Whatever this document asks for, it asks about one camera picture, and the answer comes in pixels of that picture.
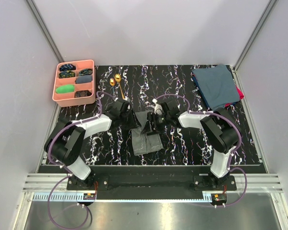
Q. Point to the teal patterned roll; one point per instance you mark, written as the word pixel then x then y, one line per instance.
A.
pixel 85 72

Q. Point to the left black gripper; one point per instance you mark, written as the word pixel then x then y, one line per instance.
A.
pixel 134 122

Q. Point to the brown patterned roll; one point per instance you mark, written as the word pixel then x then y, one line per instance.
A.
pixel 83 93

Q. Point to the yellow blue patterned roll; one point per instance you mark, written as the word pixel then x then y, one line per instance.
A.
pixel 67 74

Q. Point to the magenta folded cloth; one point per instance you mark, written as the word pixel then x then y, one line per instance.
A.
pixel 240 94

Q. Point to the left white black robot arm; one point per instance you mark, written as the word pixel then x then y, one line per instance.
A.
pixel 65 142

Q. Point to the pink compartment organizer tray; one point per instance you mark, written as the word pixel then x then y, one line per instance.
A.
pixel 68 99

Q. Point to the grey stitched cloth napkin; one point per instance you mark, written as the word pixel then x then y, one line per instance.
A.
pixel 142 143

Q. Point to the white slotted cable duct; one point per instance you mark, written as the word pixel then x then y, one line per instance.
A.
pixel 200 197

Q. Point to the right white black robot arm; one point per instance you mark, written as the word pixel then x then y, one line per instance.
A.
pixel 221 130

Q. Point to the blue grey folded cloth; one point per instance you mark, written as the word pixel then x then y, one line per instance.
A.
pixel 216 85

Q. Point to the blue patterned roll top left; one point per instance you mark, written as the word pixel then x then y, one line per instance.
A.
pixel 66 67

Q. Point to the grey rolled cloth in tray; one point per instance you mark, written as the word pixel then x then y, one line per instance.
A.
pixel 84 79

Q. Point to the green rolled cloth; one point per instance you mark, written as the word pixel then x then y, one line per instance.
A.
pixel 68 88

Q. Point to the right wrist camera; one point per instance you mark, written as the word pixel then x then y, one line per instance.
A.
pixel 157 107

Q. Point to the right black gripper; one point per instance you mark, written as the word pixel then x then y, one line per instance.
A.
pixel 149 128

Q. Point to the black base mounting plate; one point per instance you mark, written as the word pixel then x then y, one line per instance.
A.
pixel 163 180

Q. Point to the gold spoon teal handle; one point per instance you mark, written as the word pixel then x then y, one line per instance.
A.
pixel 113 83

